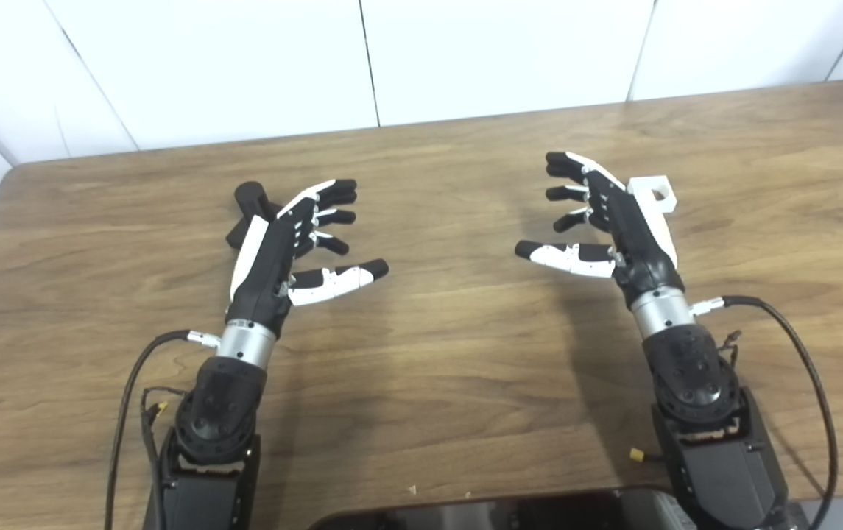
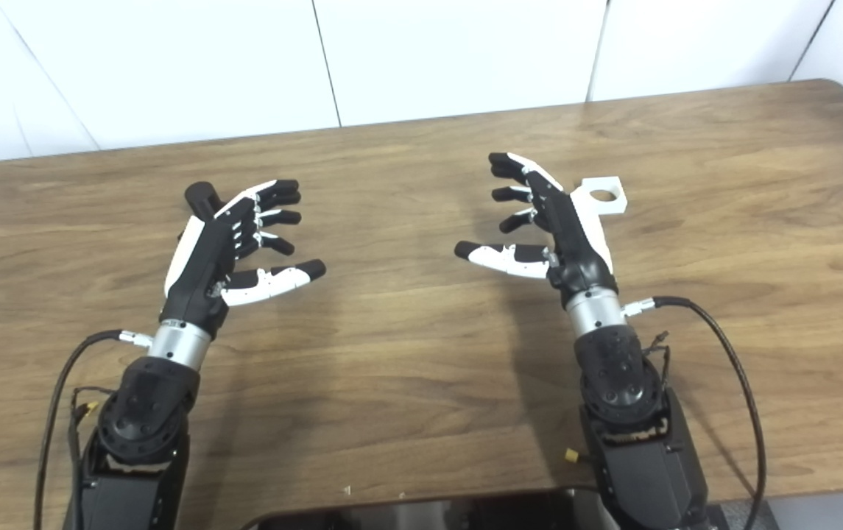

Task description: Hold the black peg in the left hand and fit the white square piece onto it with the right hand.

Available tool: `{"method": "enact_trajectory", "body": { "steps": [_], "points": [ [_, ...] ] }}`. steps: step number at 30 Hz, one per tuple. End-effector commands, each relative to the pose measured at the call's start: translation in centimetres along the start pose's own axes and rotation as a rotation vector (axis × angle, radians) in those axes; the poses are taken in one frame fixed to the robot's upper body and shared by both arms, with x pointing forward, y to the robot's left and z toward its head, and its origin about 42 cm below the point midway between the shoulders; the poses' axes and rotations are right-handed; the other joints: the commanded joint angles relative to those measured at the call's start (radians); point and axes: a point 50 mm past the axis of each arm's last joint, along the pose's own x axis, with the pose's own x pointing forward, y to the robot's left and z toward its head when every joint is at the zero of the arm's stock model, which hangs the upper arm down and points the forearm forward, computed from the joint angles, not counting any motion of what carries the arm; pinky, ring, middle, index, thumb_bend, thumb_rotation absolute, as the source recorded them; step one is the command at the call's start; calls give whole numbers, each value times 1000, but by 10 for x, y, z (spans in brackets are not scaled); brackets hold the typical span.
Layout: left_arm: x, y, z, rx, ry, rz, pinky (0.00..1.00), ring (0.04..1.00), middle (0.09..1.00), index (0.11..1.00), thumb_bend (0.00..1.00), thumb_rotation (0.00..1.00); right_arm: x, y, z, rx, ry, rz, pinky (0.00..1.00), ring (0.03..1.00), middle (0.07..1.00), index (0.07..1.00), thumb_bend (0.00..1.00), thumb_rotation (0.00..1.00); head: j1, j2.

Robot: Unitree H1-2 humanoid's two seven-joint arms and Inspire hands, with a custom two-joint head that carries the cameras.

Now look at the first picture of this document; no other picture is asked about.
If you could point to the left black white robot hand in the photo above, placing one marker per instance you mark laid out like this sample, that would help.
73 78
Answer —
263 265

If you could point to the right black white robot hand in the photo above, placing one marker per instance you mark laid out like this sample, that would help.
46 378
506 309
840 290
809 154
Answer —
638 243

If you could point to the white square piece with hole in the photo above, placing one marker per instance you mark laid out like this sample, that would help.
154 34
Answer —
646 184

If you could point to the black peg with square base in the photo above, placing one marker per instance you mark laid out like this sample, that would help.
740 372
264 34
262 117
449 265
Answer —
250 197

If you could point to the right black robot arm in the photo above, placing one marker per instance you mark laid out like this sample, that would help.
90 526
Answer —
693 383

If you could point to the black robot torso cover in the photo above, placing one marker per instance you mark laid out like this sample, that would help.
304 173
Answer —
495 514

